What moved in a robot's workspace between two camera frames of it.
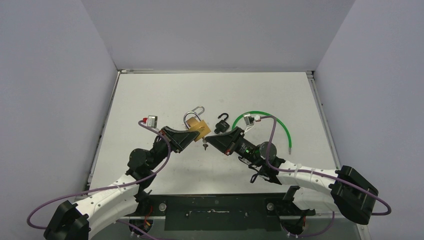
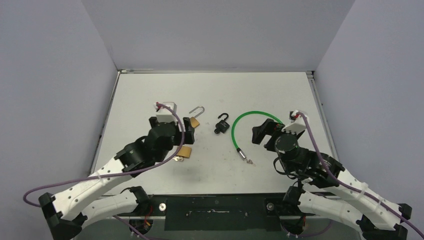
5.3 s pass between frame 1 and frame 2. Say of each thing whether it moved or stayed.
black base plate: stayed
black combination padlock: stayed
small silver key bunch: moved
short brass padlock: moved
